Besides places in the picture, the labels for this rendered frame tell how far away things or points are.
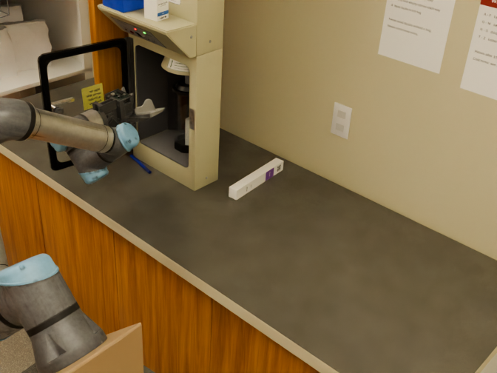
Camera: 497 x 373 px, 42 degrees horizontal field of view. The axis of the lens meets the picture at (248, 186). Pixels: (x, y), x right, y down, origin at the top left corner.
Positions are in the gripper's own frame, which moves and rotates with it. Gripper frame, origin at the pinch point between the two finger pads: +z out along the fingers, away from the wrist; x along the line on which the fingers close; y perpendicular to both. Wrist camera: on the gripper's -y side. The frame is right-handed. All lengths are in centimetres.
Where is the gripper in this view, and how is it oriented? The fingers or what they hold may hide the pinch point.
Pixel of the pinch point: (149, 102)
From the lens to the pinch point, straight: 210.5
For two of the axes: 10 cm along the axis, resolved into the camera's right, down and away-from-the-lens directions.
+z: 6.7, -4.3, 6.1
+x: -7.4, -3.8, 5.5
